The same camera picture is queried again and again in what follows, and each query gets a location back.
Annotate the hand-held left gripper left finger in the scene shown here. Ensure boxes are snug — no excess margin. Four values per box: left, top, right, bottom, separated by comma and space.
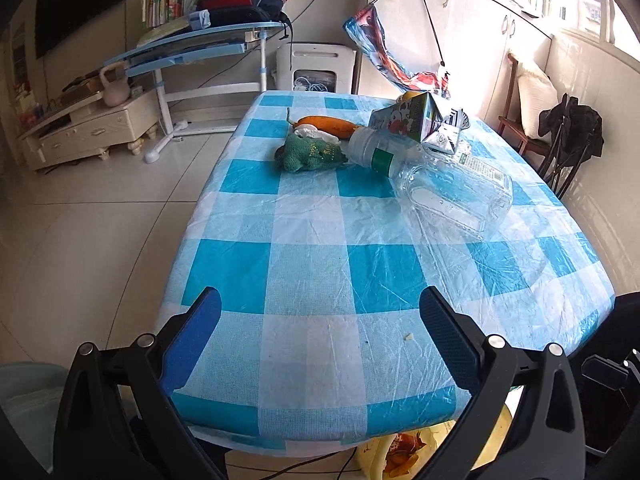
54, 286, 223, 480

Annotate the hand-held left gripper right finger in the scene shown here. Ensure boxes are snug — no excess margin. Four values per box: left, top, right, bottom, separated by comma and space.
419, 286, 586, 480

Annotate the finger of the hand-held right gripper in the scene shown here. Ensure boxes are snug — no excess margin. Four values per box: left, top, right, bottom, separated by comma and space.
581, 354, 631, 392

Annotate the orange snack bag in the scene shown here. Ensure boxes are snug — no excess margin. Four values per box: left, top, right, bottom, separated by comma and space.
382, 432, 432, 477

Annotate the yellow plastic bucket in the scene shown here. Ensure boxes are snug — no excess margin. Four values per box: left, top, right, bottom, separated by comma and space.
352, 404, 514, 480

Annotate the large clear plastic jar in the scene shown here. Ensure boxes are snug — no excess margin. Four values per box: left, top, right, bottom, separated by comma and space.
394, 152, 515, 235

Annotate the clear bottle with green label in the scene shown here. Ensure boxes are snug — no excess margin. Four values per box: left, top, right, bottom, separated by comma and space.
346, 127, 436, 181

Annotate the green knitted toy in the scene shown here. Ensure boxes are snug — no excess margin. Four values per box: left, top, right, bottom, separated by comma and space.
273, 132, 350, 175

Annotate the drink carton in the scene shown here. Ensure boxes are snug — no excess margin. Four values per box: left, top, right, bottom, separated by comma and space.
368, 90, 469, 157

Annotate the orange carrot with stem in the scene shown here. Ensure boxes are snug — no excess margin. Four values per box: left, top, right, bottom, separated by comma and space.
286, 107, 362, 141

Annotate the blue white checked tablecloth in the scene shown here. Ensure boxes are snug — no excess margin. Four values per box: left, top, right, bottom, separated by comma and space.
155, 91, 616, 453

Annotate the light blue plastic stool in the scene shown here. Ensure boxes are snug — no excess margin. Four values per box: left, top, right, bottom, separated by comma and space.
0, 362, 71, 479

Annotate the wooden chair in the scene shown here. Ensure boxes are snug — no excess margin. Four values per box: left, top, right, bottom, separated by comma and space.
497, 52, 554, 159

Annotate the white television stand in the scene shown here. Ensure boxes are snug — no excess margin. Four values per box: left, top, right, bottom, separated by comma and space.
17, 91, 161, 172

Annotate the crumpled white tissue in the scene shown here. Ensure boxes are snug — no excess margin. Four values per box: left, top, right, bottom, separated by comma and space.
293, 126, 344, 146

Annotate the black folding chair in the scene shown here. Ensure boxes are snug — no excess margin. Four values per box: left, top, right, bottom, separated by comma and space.
537, 93, 605, 197

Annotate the white pillow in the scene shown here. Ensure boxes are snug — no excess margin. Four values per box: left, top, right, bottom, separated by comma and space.
514, 57, 560, 139

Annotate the pink kettlebell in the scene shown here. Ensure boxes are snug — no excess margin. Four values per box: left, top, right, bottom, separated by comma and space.
98, 63, 132, 108

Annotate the blue white study desk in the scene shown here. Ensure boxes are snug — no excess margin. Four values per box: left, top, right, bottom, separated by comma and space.
102, 20, 294, 164

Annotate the white window cabinet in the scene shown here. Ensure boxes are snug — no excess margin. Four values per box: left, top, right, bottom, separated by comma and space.
367, 0, 554, 122

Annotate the colourful hanging bag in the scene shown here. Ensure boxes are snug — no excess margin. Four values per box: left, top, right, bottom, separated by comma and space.
342, 0, 451, 101

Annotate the row of books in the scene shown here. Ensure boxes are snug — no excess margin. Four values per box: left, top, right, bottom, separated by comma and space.
138, 0, 206, 31

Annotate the black flat television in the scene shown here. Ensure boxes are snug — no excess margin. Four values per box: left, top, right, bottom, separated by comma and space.
34, 0, 130, 60

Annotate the black floor cable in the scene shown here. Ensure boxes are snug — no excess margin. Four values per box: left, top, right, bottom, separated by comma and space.
249, 447, 367, 480

